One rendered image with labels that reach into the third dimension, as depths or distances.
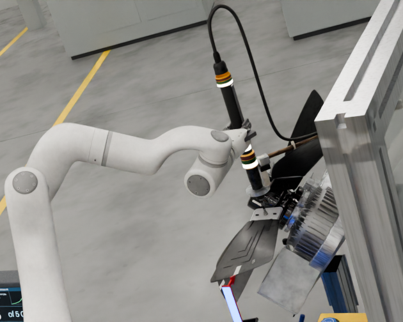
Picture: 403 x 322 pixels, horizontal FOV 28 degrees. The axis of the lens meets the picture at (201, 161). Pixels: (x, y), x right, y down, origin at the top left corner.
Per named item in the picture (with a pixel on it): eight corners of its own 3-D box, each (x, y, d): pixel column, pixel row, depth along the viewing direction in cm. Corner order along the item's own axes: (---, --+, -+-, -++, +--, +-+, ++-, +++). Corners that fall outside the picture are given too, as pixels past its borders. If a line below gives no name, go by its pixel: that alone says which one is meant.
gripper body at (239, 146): (206, 169, 211) (220, 149, 220) (241, 166, 207) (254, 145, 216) (197, 145, 208) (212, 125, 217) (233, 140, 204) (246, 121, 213)
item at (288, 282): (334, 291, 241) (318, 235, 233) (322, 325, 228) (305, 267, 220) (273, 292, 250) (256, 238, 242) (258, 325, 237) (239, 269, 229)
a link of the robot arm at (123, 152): (115, 101, 196) (235, 128, 199) (105, 152, 205) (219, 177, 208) (110, 121, 188) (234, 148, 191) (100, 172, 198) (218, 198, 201)
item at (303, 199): (295, 215, 249) (289, 213, 249) (314, 184, 241) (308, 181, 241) (283, 241, 238) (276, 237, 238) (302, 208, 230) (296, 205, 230)
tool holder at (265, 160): (272, 179, 233) (263, 150, 229) (279, 188, 226) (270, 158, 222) (244, 190, 232) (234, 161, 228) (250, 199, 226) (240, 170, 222)
